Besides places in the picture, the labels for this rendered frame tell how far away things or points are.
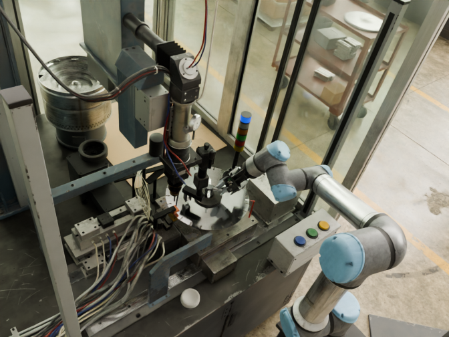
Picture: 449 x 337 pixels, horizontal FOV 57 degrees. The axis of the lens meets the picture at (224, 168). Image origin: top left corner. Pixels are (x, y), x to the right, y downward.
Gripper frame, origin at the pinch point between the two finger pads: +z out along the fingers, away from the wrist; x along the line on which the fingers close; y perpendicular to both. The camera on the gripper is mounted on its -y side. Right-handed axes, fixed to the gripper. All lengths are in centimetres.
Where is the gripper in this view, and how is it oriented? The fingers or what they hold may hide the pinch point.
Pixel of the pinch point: (220, 188)
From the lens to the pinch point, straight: 161.8
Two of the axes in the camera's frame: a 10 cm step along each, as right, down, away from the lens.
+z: -6.3, 4.3, 6.5
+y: -5.1, 3.9, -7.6
